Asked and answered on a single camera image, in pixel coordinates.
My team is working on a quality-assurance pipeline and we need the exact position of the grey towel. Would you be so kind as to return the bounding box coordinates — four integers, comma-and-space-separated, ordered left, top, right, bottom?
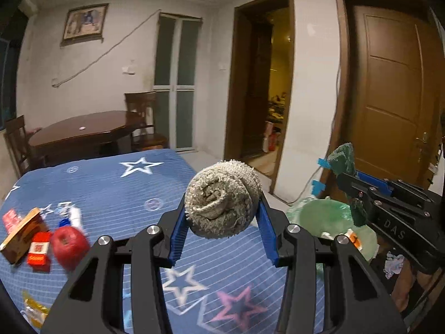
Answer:
184, 160, 263, 239

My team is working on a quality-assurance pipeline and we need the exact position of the green cloth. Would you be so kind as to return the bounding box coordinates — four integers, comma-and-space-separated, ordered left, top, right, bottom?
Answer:
327, 143, 366, 227

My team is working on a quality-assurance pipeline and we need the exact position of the green lined trash bin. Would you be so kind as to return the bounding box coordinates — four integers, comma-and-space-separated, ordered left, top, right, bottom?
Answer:
286, 195, 379, 262

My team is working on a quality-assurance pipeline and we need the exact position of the person's right hand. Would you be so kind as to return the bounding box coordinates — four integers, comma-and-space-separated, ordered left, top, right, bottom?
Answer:
391, 259, 444, 313

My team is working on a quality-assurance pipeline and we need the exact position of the blue tape strip lower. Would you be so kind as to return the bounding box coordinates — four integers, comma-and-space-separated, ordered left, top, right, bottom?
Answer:
311, 180, 326, 197

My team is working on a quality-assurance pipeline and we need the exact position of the blue tape strip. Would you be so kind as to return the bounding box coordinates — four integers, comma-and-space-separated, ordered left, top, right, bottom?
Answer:
318, 158, 331, 170
311, 180, 326, 197

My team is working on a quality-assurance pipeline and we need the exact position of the blue tape strip upper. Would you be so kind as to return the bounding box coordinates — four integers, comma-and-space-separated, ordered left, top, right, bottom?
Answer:
318, 158, 331, 170

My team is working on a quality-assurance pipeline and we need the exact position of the red apple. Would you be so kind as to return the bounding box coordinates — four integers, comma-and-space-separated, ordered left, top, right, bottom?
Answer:
51, 225, 90, 271

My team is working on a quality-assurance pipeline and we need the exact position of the blue bottle cap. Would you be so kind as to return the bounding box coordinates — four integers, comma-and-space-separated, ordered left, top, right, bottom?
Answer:
58, 218, 71, 228

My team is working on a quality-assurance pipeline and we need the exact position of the brown wooden door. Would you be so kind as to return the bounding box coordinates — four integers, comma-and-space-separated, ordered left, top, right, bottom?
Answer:
331, 0, 444, 188

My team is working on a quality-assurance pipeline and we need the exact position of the dark wooden dining table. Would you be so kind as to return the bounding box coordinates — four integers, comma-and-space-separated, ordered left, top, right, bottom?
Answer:
29, 110, 141, 167

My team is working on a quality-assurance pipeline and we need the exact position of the wooden chair by door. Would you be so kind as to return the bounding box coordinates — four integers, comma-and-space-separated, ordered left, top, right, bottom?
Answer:
124, 91, 168, 152

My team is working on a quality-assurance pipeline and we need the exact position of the red cigarette box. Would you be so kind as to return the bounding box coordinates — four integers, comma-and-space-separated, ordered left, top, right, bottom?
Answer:
27, 232, 51, 272

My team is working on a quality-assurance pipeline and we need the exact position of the yellow plastic wrapper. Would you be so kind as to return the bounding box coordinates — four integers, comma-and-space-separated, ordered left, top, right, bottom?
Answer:
21, 290, 50, 330

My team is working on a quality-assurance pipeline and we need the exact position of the yellow toothpaste box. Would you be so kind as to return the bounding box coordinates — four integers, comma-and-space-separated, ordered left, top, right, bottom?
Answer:
1, 207, 49, 265

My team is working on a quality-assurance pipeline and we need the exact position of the red tissue pack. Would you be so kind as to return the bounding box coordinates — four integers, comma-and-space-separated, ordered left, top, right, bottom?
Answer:
2, 209, 22, 234

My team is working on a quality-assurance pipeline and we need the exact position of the glass panel door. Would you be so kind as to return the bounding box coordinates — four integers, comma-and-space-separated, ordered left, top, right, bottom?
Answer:
153, 14, 202, 152

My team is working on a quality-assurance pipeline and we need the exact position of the wooden chair at left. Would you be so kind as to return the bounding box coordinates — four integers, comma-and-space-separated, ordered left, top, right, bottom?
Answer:
4, 116, 45, 176

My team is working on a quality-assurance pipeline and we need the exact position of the white wall cable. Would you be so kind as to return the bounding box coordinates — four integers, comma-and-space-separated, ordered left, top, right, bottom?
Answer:
274, 65, 343, 205

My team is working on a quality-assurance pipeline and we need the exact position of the white cord bundle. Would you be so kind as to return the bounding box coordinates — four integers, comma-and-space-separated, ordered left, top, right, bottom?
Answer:
56, 201, 85, 232

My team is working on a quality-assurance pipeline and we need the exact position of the framed wall picture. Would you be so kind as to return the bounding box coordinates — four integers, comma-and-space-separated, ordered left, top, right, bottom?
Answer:
60, 3, 109, 46

